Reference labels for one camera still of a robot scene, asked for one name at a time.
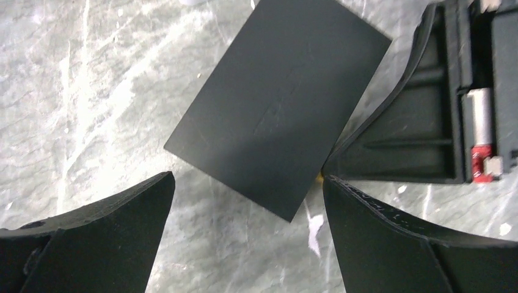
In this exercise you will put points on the black network switch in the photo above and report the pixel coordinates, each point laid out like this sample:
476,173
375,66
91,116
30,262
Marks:
270,113

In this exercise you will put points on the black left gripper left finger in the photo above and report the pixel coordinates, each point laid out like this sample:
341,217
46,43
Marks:
107,246

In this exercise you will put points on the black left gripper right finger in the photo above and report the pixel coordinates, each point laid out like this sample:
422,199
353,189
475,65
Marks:
383,249

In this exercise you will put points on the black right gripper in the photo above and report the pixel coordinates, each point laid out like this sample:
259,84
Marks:
422,132

